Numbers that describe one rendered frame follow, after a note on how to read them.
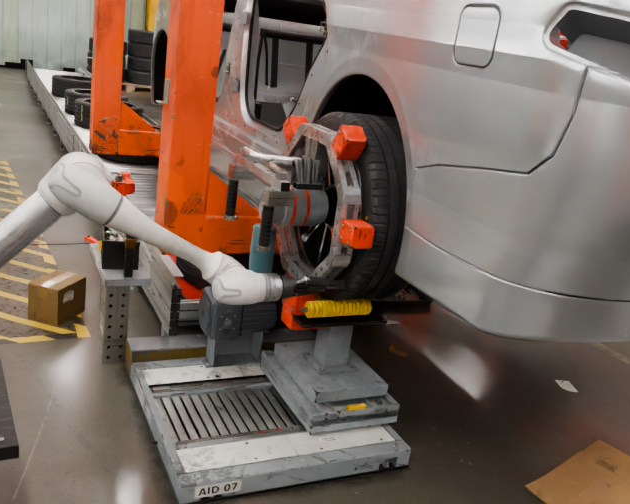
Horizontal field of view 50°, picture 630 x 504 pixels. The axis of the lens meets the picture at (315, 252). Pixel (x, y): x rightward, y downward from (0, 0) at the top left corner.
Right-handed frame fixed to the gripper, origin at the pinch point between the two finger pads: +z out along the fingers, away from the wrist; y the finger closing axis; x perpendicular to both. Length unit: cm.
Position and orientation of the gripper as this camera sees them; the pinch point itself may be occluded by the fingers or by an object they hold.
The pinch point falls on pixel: (334, 285)
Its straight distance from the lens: 226.6
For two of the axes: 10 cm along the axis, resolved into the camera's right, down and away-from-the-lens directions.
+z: 9.0, -0.1, 4.4
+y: 3.9, -4.4, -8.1
